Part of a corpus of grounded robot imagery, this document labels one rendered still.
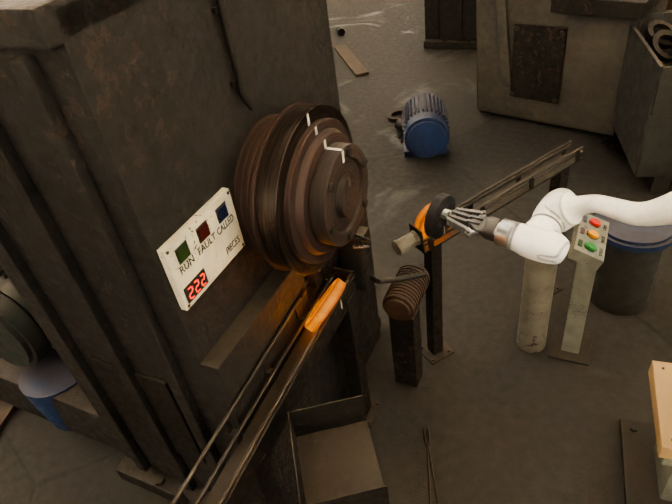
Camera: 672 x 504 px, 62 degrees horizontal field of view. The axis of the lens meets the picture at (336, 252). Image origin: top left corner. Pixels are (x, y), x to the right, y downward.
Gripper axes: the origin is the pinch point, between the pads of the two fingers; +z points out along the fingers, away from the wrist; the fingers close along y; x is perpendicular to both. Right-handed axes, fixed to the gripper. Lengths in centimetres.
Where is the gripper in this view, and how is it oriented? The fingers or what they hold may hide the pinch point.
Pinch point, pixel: (440, 212)
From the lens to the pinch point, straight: 190.7
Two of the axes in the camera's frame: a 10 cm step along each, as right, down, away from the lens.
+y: 5.9, -5.6, 5.8
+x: -0.9, -7.6, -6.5
